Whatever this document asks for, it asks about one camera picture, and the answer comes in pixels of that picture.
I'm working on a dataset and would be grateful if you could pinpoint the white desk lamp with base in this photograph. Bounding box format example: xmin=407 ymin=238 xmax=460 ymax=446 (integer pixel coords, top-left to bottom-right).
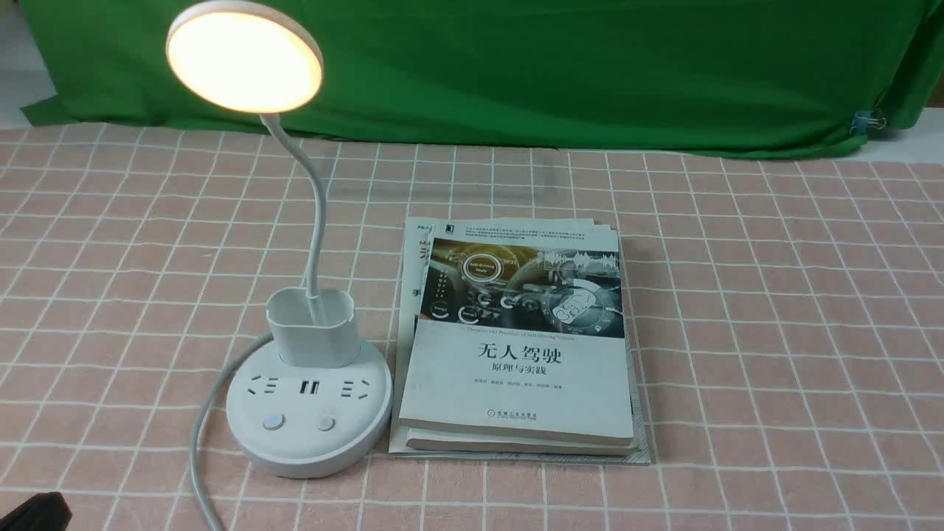
xmin=165 ymin=1 xmax=392 ymax=479

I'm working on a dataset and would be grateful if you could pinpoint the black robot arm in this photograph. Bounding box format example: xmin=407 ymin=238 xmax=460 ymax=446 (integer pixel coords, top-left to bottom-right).
xmin=1 ymin=492 xmax=73 ymax=531

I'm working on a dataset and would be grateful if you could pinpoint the top book autonomous driving cover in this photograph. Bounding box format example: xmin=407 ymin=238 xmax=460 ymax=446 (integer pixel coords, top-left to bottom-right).
xmin=399 ymin=223 xmax=636 ymax=447

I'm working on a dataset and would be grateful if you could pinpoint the bottom book grey cover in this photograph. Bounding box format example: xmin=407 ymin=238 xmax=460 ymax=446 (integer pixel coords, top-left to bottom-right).
xmin=389 ymin=216 xmax=652 ymax=466

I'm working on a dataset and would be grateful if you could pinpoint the pink checkered tablecloth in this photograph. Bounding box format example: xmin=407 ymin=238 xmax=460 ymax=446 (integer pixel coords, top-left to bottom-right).
xmin=1 ymin=124 xmax=943 ymax=530

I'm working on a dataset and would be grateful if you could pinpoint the green backdrop cloth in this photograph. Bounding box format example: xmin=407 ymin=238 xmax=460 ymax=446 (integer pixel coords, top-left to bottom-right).
xmin=18 ymin=0 xmax=944 ymax=160

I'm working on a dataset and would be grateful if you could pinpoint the blue binder clip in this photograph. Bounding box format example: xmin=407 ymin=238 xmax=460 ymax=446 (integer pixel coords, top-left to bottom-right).
xmin=850 ymin=108 xmax=886 ymax=136

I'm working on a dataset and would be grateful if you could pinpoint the white lamp power cord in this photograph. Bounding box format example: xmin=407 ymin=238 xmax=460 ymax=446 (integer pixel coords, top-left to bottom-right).
xmin=189 ymin=332 xmax=274 ymax=531

